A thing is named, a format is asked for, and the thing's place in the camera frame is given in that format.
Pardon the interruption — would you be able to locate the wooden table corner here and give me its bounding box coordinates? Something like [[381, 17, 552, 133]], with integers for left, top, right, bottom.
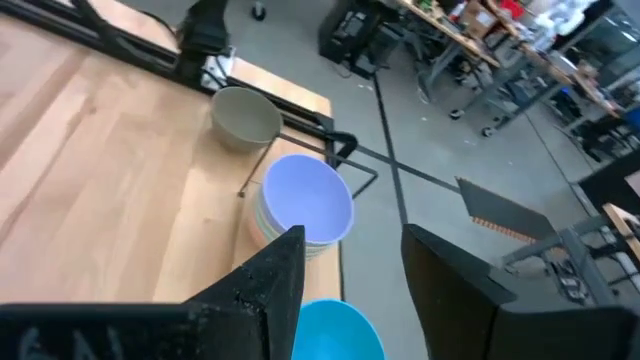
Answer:
[[602, 202, 640, 261]]

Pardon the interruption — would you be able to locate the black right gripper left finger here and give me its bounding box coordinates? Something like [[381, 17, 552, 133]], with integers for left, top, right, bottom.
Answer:
[[0, 224, 307, 360]]

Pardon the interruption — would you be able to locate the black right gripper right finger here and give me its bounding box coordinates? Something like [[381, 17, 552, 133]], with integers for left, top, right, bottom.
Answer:
[[401, 223, 640, 360]]

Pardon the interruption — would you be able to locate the taupe grey bowl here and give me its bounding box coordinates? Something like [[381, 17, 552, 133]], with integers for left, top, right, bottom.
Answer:
[[209, 85, 284, 154]]

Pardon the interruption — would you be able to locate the dark floor mat orange edge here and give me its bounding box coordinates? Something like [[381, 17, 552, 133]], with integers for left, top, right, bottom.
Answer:
[[455, 176, 557, 242]]

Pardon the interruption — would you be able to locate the blue bowl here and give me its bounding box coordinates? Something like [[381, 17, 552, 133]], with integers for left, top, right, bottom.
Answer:
[[291, 298, 387, 360]]

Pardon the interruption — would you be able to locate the black office chair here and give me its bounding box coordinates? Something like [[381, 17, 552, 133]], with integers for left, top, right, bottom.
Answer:
[[574, 114, 640, 161]]

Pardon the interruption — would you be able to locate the cardboard box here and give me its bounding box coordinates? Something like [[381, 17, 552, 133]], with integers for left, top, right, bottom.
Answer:
[[459, 3, 497, 37]]

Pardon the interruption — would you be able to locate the lavender bowl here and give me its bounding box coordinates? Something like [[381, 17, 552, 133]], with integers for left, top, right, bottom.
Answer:
[[260, 153, 355, 245]]

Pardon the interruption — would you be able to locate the black aluminium table frame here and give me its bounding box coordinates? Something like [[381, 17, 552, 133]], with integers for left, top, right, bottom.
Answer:
[[0, 0, 336, 151]]

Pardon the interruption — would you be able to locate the silver arm base bracket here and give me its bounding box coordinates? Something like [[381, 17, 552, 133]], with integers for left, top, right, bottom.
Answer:
[[202, 47, 237, 92]]

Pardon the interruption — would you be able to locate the grey metal table frame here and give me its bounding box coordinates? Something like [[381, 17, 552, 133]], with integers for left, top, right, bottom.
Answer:
[[501, 214, 640, 307]]

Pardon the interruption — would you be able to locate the black computer tower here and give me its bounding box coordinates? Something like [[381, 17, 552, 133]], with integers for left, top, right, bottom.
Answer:
[[318, 0, 399, 76]]

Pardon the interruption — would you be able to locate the wooden workbench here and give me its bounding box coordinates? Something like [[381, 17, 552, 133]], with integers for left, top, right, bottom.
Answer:
[[397, 0, 501, 69], [519, 42, 624, 119]]

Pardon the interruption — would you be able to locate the peach orange bowl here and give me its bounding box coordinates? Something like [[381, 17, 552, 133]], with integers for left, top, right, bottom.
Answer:
[[245, 194, 326, 262]]

